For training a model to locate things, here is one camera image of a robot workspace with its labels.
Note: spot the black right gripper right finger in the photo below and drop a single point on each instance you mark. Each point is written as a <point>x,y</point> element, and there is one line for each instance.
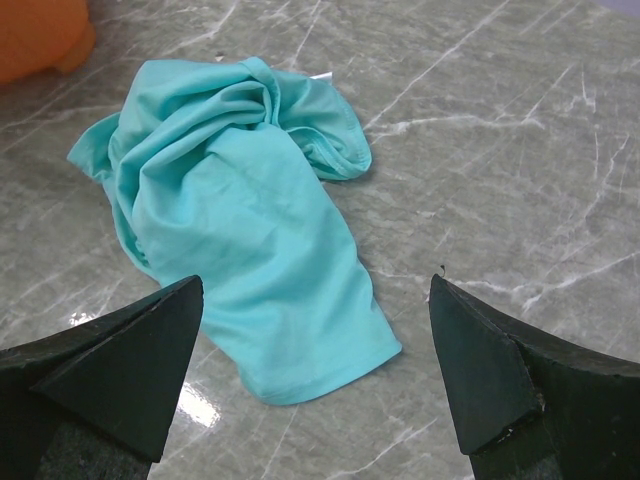
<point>526,404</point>

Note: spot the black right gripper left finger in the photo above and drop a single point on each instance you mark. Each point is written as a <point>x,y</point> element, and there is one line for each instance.
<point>97,401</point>

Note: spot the teal t shirt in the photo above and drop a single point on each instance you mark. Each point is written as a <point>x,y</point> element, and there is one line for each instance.
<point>218,170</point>

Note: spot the orange plastic basket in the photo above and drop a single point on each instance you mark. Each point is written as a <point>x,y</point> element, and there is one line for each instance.
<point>37,35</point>

